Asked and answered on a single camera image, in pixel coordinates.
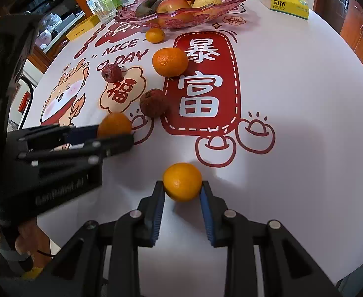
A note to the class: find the red lychee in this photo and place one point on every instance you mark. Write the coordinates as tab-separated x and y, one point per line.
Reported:
111	73
153	102

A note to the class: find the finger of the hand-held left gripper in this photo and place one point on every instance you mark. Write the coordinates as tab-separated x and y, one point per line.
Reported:
82	133
116	145

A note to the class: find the wooden kitchen counter cabinet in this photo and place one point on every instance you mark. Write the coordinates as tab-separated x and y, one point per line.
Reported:
42	58

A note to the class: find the pink plastic bags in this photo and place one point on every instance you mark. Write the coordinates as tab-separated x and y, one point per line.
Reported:
46	31

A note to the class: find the clear drinking glass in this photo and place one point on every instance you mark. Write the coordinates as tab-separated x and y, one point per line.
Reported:
103	10

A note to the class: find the flat yellow box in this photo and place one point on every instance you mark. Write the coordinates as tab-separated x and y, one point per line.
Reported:
82	29

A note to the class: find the white and blue box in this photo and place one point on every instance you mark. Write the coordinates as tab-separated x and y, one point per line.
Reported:
91	1

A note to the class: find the red yellow apple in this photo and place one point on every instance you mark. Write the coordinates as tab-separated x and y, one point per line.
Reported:
172	6

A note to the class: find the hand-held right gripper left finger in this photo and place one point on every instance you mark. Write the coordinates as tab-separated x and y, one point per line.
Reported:
158	216

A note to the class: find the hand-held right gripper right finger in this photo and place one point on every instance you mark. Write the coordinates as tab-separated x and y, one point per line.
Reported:
206	219

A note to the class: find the yellow tissue box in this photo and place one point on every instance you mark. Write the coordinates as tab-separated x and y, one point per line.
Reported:
288	4

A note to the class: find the dark overripe banana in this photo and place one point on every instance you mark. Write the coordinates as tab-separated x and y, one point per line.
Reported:
145	7

